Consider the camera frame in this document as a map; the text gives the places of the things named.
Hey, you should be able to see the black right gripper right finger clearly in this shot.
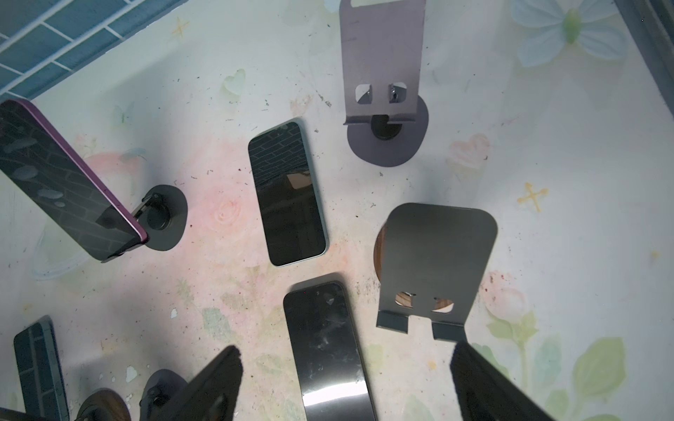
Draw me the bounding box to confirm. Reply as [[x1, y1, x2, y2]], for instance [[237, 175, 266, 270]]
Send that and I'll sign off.
[[449, 341, 552, 421]]

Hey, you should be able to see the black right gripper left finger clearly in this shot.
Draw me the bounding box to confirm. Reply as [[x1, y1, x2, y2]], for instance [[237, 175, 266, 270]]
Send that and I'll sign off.
[[152, 346, 243, 421]]

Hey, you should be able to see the wooden base phone stand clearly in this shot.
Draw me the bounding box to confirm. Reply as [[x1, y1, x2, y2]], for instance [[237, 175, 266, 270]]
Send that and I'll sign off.
[[376, 203, 498, 342]]

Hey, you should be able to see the purple metal phone stand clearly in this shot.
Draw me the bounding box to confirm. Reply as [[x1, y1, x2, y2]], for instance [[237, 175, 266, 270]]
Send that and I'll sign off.
[[339, 1, 429, 168]]

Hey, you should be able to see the black back phone stand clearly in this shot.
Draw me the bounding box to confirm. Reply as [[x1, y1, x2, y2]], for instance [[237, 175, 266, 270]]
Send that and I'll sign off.
[[133, 184, 188, 252]]

